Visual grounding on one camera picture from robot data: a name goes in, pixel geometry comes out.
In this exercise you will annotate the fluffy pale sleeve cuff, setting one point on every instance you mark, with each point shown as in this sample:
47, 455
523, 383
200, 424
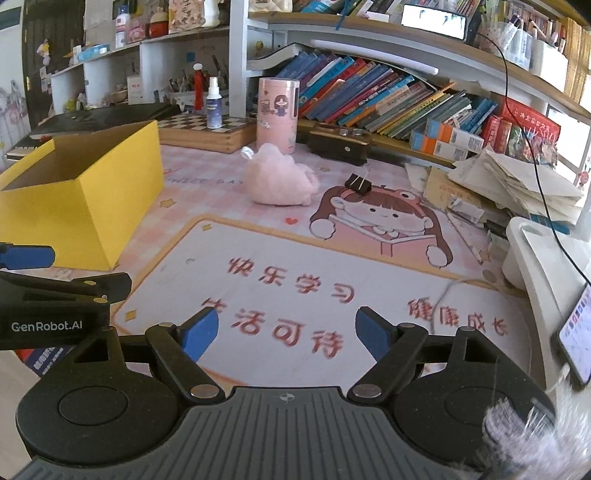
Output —
531, 434

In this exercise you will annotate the black electronic keyboard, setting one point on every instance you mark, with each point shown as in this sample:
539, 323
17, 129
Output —
115, 113

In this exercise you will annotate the white desk riser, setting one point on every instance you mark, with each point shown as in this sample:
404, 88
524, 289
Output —
540, 258

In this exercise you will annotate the wooden chessboard box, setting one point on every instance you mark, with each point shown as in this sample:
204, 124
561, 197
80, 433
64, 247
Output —
198, 136

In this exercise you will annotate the white bottle with blue cap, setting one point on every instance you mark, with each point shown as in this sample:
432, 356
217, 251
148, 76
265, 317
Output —
123, 27

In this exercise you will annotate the bamboo blind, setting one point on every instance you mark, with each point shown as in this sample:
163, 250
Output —
579, 55

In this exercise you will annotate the long row of leaning books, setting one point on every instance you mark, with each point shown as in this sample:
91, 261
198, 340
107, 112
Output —
383, 99

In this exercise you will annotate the rectangular mirror clock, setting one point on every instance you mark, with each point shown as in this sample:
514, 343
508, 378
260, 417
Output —
434, 21

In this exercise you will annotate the white shelf unit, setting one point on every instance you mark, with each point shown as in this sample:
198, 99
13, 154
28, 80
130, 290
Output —
238, 60

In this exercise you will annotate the white brush holder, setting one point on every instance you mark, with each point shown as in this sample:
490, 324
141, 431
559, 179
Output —
184, 99

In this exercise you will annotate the blue and white flat box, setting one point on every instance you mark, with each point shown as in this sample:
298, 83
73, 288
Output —
94, 52

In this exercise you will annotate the tall red bottle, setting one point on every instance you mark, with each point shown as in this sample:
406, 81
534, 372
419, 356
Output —
198, 87

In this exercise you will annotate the pink plush toy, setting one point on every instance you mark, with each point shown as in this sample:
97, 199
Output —
277, 177

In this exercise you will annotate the white spray bottle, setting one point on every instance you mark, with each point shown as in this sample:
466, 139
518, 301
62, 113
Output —
214, 110

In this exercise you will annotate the red round figurine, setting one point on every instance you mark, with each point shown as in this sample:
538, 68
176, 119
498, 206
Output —
158, 28

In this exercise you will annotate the red book box set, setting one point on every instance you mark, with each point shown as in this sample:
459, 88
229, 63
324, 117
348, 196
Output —
526, 117

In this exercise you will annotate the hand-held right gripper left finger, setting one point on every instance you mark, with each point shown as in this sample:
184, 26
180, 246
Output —
201, 334

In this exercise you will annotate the small hanging doll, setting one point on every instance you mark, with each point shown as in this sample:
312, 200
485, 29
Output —
43, 54

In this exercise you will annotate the dark door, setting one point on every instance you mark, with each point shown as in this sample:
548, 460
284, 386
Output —
62, 27

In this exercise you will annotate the small white printed packet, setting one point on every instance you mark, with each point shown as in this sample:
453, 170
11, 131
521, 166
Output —
466, 210

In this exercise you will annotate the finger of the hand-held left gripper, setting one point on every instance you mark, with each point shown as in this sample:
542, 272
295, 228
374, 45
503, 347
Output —
69, 288
27, 257

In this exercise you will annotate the row of books under ceiling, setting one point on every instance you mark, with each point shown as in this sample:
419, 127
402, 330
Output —
323, 5

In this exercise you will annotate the black rectangular case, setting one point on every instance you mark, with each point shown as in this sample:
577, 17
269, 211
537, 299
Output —
337, 146

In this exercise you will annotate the cartoon cow decoration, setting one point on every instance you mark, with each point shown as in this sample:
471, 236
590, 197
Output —
189, 16

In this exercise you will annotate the black smartphone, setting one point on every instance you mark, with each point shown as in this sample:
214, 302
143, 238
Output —
577, 337

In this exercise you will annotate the pink gift box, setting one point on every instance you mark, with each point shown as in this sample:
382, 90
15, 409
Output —
138, 33

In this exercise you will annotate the dark blue printed bag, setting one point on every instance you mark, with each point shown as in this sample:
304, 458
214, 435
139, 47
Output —
41, 362

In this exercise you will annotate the yellow cardboard box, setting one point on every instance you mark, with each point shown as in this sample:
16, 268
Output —
92, 207

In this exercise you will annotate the pink printed desktop mat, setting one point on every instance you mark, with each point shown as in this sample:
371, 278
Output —
286, 244

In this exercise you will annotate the white pen organizer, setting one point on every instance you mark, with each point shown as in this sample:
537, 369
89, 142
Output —
549, 60

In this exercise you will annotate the black binder clip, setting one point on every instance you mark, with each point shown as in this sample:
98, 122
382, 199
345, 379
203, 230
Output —
358, 183

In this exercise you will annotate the white quilted handbag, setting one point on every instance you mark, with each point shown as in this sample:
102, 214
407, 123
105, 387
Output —
279, 4

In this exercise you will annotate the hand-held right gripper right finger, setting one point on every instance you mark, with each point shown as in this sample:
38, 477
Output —
376, 332

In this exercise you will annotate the white box with red label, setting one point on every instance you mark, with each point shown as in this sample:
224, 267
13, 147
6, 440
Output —
135, 90

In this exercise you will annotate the stack of papers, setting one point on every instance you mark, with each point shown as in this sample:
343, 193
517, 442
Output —
517, 184

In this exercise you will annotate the pink cartoon canister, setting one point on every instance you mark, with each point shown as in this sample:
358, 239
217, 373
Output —
277, 115

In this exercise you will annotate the orange and white carton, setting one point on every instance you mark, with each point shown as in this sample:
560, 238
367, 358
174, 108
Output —
455, 134
436, 146

